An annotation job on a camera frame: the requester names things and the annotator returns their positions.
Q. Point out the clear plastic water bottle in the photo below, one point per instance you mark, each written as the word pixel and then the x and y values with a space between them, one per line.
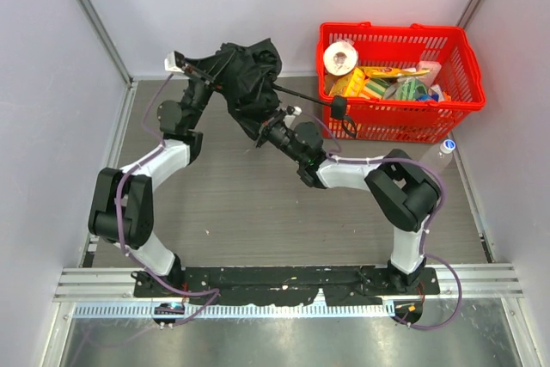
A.
pixel 439 156

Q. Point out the black folding umbrella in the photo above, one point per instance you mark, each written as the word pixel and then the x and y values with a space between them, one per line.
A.
pixel 246 77

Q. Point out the aluminium frame rail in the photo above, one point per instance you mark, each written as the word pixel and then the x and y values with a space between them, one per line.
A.
pixel 120 317

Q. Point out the yellow green sponge pack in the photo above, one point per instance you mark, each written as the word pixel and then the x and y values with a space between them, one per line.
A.
pixel 357 84

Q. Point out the red plastic shopping basket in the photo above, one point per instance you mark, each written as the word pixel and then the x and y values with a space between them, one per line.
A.
pixel 456 92

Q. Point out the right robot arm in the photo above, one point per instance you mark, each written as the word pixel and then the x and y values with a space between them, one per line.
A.
pixel 407 192

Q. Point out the green striped package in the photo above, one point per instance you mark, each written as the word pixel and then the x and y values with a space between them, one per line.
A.
pixel 411 89

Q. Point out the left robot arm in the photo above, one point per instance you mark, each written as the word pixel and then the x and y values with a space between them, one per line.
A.
pixel 122 209

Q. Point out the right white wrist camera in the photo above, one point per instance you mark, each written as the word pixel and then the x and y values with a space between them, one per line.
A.
pixel 293 111

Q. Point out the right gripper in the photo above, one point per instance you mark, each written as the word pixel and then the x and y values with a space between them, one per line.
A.
pixel 266 127

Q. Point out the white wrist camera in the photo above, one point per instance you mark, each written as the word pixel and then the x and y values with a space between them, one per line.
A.
pixel 175 63
pixel 293 111

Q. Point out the yellow snack package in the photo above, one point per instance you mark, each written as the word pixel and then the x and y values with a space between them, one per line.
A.
pixel 386 72

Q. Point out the white box in basket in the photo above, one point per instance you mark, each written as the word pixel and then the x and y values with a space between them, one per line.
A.
pixel 430 71

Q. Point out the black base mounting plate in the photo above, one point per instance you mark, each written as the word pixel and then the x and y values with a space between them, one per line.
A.
pixel 291 286

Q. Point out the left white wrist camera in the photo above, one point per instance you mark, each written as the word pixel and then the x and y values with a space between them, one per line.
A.
pixel 175 63

